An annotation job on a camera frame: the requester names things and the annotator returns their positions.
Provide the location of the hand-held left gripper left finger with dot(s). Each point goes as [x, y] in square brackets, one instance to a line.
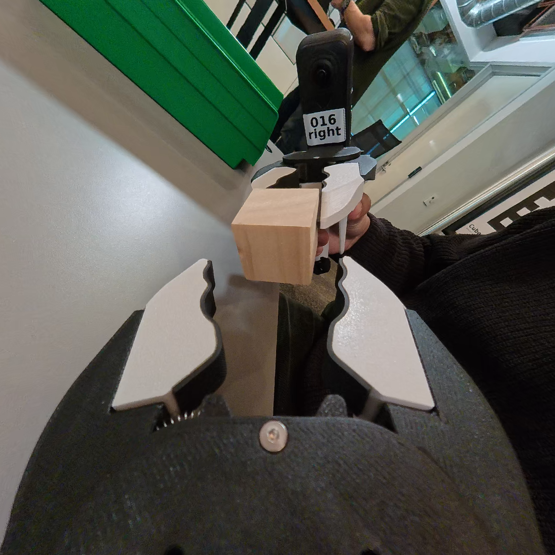
[173, 338]

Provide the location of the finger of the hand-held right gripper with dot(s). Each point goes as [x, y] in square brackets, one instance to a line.
[342, 195]
[277, 173]

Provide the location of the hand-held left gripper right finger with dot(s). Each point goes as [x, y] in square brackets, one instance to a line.
[381, 338]

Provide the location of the medium wooden block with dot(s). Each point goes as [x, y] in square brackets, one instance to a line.
[273, 238]

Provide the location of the green plastic bin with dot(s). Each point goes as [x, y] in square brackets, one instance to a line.
[173, 65]

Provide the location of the person's right forearm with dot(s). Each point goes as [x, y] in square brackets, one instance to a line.
[433, 256]

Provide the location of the person's right hand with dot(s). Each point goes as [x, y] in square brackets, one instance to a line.
[357, 225]

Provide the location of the white low cabinet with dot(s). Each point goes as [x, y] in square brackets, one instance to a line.
[477, 143]

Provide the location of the black white patterned sign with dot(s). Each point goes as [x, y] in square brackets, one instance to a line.
[511, 216]

